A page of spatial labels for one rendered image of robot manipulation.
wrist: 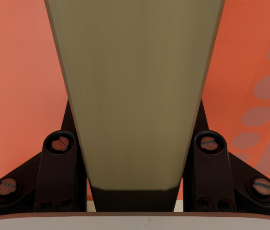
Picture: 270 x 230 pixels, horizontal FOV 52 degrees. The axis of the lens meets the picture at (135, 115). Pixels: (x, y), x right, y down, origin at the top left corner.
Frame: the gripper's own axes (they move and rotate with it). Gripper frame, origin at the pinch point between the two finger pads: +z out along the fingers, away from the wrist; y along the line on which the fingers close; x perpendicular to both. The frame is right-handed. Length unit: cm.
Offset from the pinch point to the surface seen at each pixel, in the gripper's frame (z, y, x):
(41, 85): 5.5, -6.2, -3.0
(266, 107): 5.6, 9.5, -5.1
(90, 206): 5.7, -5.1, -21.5
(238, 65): 5.6, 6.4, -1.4
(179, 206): 5.7, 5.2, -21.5
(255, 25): 5.5, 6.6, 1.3
